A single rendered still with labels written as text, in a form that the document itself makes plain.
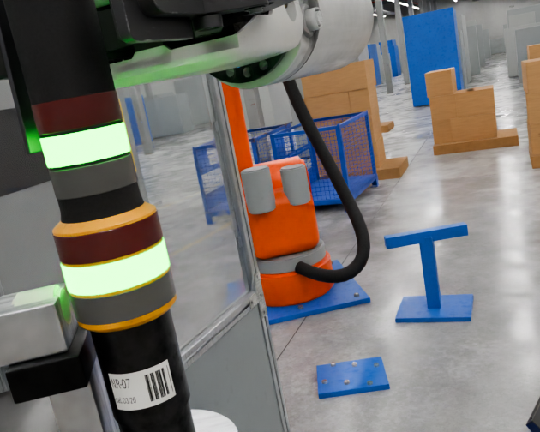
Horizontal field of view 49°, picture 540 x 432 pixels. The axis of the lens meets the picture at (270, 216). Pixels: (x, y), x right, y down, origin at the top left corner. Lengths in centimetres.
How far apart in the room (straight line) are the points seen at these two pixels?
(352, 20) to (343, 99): 773
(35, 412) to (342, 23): 35
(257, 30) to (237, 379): 150
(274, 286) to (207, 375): 262
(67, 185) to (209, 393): 140
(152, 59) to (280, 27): 7
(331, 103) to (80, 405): 802
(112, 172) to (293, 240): 391
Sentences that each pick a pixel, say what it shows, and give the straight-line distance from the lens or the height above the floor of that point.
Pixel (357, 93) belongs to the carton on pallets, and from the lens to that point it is 816.
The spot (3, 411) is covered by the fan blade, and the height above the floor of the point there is 142.
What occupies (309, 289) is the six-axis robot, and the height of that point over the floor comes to 13.
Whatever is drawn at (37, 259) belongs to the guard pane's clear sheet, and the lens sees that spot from 118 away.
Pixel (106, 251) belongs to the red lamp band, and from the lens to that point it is 24.
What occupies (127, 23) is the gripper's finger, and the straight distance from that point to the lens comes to 22.
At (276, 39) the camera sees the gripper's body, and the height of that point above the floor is 163.
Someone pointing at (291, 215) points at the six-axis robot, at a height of 66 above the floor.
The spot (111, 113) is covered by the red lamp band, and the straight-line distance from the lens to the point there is 24.
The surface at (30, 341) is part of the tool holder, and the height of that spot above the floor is 153.
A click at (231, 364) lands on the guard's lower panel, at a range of 170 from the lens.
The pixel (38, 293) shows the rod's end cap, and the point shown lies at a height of 154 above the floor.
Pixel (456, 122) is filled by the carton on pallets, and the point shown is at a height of 45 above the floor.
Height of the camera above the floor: 161
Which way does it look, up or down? 13 degrees down
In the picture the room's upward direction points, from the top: 11 degrees counter-clockwise
